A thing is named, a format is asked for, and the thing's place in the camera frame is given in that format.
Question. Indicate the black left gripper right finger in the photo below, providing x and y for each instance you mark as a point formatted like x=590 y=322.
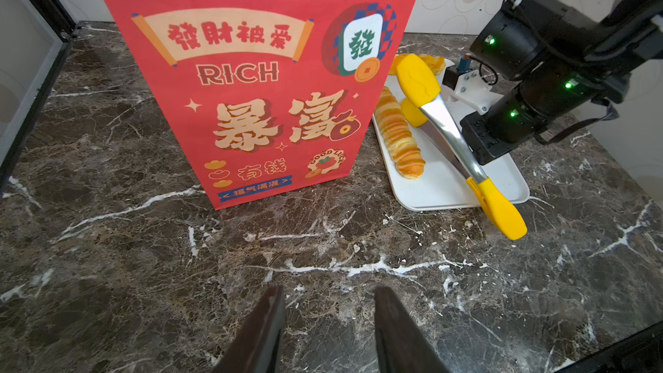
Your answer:
x=400 y=344

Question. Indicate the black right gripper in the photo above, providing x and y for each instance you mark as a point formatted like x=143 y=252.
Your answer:
x=513 y=120

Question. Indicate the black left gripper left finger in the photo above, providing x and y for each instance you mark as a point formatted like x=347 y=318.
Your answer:
x=257 y=347

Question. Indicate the long striped bread roll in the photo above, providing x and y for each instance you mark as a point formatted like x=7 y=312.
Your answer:
x=398 y=138

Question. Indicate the red paper gift bag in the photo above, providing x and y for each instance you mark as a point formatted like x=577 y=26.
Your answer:
x=265 y=96

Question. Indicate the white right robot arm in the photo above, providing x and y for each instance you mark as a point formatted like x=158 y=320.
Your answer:
x=557 y=59

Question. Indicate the white rectangular tray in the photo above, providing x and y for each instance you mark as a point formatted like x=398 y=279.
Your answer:
x=441 y=186

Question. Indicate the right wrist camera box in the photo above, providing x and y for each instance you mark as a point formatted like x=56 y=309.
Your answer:
x=469 y=87

